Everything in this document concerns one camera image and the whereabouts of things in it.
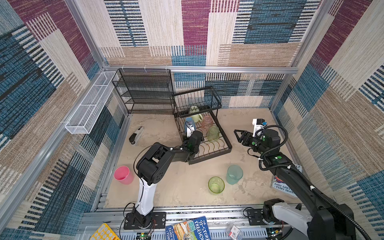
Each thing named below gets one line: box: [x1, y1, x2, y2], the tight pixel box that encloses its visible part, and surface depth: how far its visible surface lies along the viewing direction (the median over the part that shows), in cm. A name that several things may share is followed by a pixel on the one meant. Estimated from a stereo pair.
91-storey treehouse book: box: [165, 216, 212, 240], surface depth 70 cm
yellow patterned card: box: [89, 223, 121, 240], surface depth 71 cm
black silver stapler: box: [129, 126, 144, 146], surface depth 104 cm
